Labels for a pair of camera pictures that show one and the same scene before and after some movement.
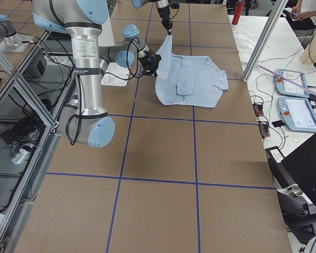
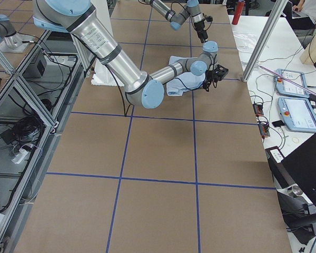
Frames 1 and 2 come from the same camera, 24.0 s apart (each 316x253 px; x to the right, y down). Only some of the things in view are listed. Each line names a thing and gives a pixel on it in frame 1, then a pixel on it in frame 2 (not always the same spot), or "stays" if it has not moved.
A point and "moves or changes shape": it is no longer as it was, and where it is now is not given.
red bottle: [238, 11] stays
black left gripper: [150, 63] → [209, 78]
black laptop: [300, 178] stays
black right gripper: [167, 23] → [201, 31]
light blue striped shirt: [190, 80] moves or changes shape
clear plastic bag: [245, 40] stays
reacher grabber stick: [295, 83] stays
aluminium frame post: [277, 12] stays
